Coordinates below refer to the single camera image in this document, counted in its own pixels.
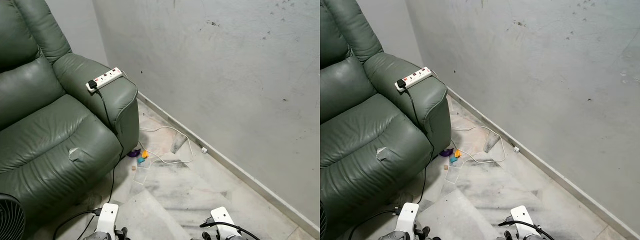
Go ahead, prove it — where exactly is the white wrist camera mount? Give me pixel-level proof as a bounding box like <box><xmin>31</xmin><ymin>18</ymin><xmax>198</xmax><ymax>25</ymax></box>
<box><xmin>509</xmin><ymin>205</ymin><xmax>535</xmax><ymax>236</ymax></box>
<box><xmin>95</xmin><ymin>202</ymin><xmax>120</xmax><ymax>236</ymax></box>
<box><xmin>210</xmin><ymin>206</ymin><xmax>236</xmax><ymax>236</ymax></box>
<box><xmin>395</xmin><ymin>202</ymin><xmax>420</xmax><ymax>236</ymax></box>

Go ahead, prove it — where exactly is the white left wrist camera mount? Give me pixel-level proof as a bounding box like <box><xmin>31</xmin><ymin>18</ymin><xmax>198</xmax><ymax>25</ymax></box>
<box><xmin>95</xmin><ymin>202</ymin><xmax>120</xmax><ymax>236</ymax></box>
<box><xmin>395</xmin><ymin>202</ymin><xmax>420</xmax><ymax>236</ymax></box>

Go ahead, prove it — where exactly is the green leather armchair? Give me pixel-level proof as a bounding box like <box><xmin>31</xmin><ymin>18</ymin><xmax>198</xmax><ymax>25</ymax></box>
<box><xmin>320</xmin><ymin>0</ymin><xmax>452</xmax><ymax>239</ymax></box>
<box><xmin>0</xmin><ymin>0</ymin><xmax>140</xmax><ymax>237</ymax></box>

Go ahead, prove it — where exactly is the white cable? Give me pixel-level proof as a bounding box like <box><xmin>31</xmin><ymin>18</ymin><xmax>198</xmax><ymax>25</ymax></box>
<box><xmin>451</xmin><ymin>125</ymin><xmax>507</xmax><ymax>164</ymax></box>
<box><xmin>140</xmin><ymin>126</ymin><xmax>195</xmax><ymax>165</ymax></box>

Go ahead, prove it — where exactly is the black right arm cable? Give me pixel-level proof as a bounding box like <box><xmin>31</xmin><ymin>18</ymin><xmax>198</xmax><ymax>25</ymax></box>
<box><xmin>498</xmin><ymin>218</ymin><xmax>556</xmax><ymax>240</ymax></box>
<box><xmin>200</xmin><ymin>219</ymin><xmax>261</xmax><ymax>240</ymax></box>

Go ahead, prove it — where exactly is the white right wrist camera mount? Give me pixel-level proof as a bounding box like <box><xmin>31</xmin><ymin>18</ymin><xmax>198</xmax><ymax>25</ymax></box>
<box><xmin>509</xmin><ymin>205</ymin><xmax>535</xmax><ymax>236</ymax></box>
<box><xmin>210</xmin><ymin>206</ymin><xmax>236</xmax><ymax>236</ymax></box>

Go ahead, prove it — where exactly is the white power strip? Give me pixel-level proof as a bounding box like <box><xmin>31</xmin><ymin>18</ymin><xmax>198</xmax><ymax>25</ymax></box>
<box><xmin>86</xmin><ymin>67</ymin><xmax>123</xmax><ymax>94</ymax></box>
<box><xmin>395</xmin><ymin>67</ymin><xmax>433</xmax><ymax>93</ymax></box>

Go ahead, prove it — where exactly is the thin black power cable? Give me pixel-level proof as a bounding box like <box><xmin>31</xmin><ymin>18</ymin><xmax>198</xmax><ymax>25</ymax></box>
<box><xmin>94</xmin><ymin>87</ymin><xmax>126</xmax><ymax>206</ymax></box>
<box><xmin>404</xmin><ymin>86</ymin><xmax>435</xmax><ymax>206</ymax></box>

